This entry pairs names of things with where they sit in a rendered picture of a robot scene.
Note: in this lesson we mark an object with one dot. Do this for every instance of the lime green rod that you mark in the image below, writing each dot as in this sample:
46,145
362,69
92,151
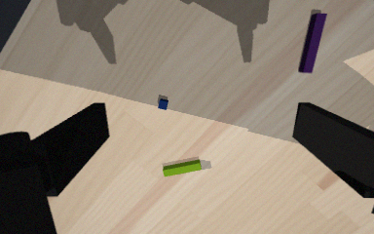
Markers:
182,168

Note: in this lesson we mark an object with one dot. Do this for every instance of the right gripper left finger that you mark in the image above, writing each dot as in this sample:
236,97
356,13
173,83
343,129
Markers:
61,153

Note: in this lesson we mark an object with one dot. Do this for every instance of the purple rod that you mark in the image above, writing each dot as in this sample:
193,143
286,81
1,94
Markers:
312,42

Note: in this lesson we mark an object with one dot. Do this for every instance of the small blue cube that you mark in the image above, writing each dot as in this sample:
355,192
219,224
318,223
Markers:
163,104

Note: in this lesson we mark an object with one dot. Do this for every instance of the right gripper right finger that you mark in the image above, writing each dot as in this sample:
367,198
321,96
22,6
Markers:
344,147

